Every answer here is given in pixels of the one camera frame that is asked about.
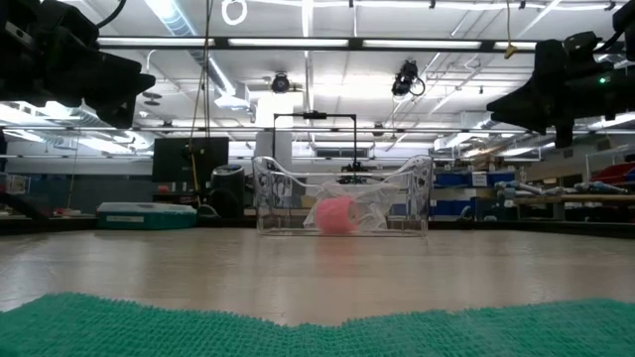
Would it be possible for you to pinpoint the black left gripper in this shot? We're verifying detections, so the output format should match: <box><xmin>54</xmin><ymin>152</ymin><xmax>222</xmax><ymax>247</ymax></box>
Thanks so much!
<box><xmin>0</xmin><ymin>29</ymin><xmax>156</xmax><ymax>129</ymax></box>

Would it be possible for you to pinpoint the white cable ring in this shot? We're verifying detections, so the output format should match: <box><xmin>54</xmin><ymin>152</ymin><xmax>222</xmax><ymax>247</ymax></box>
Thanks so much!
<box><xmin>220</xmin><ymin>0</ymin><xmax>248</xmax><ymax>27</ymax></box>

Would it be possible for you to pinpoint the black ceiling camera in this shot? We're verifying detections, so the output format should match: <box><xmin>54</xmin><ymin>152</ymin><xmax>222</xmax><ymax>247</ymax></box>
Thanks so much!
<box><xmin>270</xmin><ymin>72</ymin><xmax>292</xmax><ymax>94</ymax></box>
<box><xmin>390</xmin><ymin>59</ymin><xmax>427</xmax><ymax>98</ymax></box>

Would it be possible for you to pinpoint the black right camera cable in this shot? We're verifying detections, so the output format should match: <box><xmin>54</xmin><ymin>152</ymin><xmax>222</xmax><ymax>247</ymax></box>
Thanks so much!
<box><xmin>597</xmin><ymin>27</ymin><xmax>627</xmax><ymax>51</ymax></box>

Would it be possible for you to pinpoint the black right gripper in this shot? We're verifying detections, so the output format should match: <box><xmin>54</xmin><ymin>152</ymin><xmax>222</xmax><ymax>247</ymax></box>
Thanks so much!
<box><xmin>486</xmin><ymin>39</ymin><xmax>596</xmax><ymax>149</ymax></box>

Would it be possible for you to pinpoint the black background robot rig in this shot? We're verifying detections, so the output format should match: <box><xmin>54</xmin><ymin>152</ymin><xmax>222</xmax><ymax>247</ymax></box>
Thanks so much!
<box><xmin>271</xmin><ymin>111</ymin><xmax>371</xmax><ymax>184</ymax></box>

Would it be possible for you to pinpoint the black camera cable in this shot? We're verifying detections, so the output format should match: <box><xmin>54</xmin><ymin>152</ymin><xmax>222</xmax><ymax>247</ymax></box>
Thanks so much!
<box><xmin>597</xmin><ymin>27</ymin><xmax>627</xmax><ymax>51</ymax></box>
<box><xmin>96</xmin><ymin>0</ymin><xmax>126</xmax><ymax>29</ymax></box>

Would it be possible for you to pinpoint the yellow hanging hook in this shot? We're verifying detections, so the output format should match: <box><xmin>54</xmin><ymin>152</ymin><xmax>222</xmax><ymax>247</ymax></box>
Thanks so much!
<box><xmin>503</xmin><ymin>0</ymin><xmax>518</xmax><ymax>60</ymax></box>

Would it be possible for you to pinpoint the hanging black cable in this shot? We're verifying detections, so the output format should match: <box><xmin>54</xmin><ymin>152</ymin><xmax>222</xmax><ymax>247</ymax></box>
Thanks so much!
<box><xmin>188</xmin><ymin>0</ymin><xmax>215</xmax><ymax>204</ymax></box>

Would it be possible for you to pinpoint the green elastic bandage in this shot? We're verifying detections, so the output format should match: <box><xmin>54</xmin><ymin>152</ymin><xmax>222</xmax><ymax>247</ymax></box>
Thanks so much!
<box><xmin>0</xmin><ymin>293</ymin><xmax>635</xmax><ymax>357</ymax></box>

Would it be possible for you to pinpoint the clear plastic bin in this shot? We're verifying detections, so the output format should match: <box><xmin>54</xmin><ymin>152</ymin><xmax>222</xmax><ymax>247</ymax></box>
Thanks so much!
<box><xmin>251</xmin><ymin>155</ymin><xmax>434</xmax><ymax>237</ymax></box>

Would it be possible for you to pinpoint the red storage bin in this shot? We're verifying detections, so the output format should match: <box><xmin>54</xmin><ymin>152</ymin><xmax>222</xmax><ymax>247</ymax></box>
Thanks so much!
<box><xmin>589</xmin><ymin>162</ymin><xmax>635</xmax><ymax>185</ymax></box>

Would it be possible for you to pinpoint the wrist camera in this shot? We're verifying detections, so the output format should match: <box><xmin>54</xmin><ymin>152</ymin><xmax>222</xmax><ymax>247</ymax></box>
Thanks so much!
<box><xmin>34</xmin><ymin>0</ymin><xmax>100</xmax><ymax>50</ymax></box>
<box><xmin>563</xmin><ymin>30</ymin><xmax>602</xmax><ymax>57</ymax></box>

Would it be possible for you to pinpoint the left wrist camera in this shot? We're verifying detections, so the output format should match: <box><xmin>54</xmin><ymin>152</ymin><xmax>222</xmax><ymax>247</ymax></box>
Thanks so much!
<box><xmin>34</xmin><ymin>0</ymin><xmax>100</xmax><ymax>50</ymax></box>

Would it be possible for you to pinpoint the wooden workbench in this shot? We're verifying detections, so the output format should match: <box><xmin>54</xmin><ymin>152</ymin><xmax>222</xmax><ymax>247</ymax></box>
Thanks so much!
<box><xmin>515</xmin><ymin>191</ymin><xmax>635</xmax><ymax>222</ymax></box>

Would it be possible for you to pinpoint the clear plastic bag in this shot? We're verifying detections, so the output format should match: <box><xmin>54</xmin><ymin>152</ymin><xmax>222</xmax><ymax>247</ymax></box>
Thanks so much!
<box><xmin>303</xmin><ymin>180</ymin><xmax>398</xmax><ymax>233</ymax></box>

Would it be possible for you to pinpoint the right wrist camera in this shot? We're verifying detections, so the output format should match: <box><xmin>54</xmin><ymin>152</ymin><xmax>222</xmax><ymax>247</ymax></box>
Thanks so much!
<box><xmin>563</xmin><ymin>30</ymin><xmax>602</xmax><ymax>57</ymax></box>

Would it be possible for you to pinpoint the blue storage bin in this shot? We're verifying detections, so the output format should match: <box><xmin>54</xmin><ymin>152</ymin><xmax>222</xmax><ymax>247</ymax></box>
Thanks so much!
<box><xmin>432</xmin><ymin>197</ymin><xmax>477</xmax><ymax>218</ymax></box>
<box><xmin>434</xmin><ymin>171</ymin><xmax>517</xmax><ymax>188</ymax></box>

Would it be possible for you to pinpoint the pink elastic bandage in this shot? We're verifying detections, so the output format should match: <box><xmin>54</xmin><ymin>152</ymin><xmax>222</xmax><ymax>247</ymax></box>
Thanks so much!
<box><xmin>316</xmin><ymin>195</ymin><xmax>359</xmax><ymax>235</ymax></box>

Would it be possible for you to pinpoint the black monitor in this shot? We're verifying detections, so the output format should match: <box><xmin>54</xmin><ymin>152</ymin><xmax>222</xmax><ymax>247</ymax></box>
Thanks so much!
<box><xmin>152</xmin><ymin>137</ymin><xmax>230</xmax><ymax>184</ymax></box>

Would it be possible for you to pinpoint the black left camera cable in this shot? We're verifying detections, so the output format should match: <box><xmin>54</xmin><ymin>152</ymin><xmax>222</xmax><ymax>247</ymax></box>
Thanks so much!
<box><xmin>96</xmin><ymin>0</ymin><xmax>126</xmax><ymax>29</ymax></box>

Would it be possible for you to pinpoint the teal printed box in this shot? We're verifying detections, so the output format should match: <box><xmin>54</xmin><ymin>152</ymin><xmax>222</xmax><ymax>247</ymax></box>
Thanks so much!
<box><xmin>96</xmin><ymin>201</ymin><xmax>198</xmax><ymax>230</ymax></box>

